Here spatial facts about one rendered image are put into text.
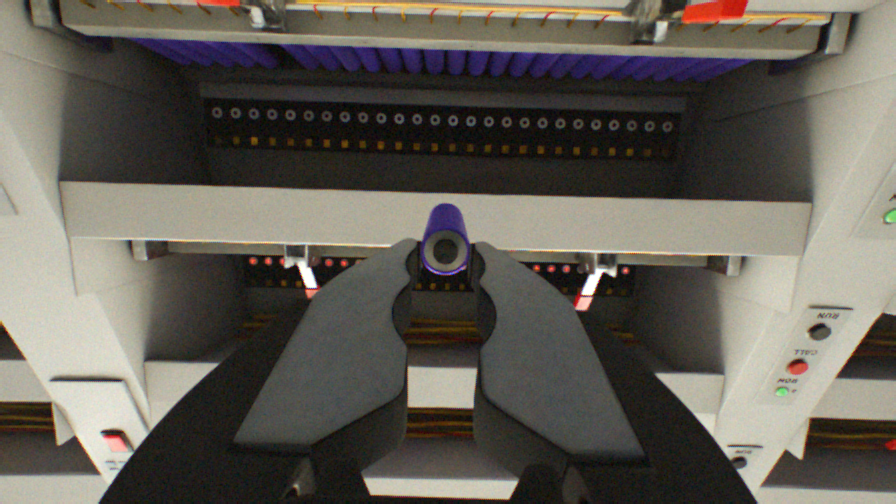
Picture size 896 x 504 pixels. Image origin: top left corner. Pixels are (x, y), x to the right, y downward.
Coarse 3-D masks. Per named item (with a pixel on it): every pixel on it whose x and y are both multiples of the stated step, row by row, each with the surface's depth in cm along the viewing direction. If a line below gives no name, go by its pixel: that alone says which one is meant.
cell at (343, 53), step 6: (330, 48) 31; (336, 48) 31; (342, 48) 31; (348, 48) 32; (336, 54) 32; (342, 54) 32; (348, 54) 33; (354, 54) 34; (342, 60) 34; (348, 60) 34; (354, 60) 35; (360, 60) 36; (348, 66) 35; (354, 66) 36
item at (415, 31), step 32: (64, 0) 27; (96, 0) 27; (96, 32) 28; (128, 32) 28; (160, 32) 28; (192, 32) 28; (224, 32) 28; (256, 32) 28; (288, 32) 28; (320, 32) 28; (352, 32) 28; (384, 32) 28; (416, 32) 28; (448, 32) 28; (480, 32) 28; (512, 32) 28; (544, 32) 28; (576, 32) 28; (608, 32) 28; (672, 32) 28; (704, 32) 28; (736, 32) 28; (768, 32) 28; (800, 32) 28
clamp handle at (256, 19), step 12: (192, 0) 19; (204, 0) 18; (216, 0) 19; (228, 0) 20; (240, 0) 21; (252, 0) 23; (252, 12) 24; (264, 12) 24; (252, 24) 24; (264, 24) 24
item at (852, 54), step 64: (0, 0) 25; (448, 0) 27; (512, 0) 26; (576, 0) 26; (704, 0) 26; (768, 0) 26; (832, 0) 26; (64, 64) 30; (128, 64) 35; (768, 64) 35; (832, 64) 29
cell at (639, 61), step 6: (630, 60) 33; (636, 60) 32; (642, 60) 32; (648, 60) 32; (624, 66) 34; (630, 66) 34; (636, 66) 33; (642, 66) 34; (612, 72) 37; (618, 72) 36; (624, 72) 35; (630, 72) 35; (618, 78) 37
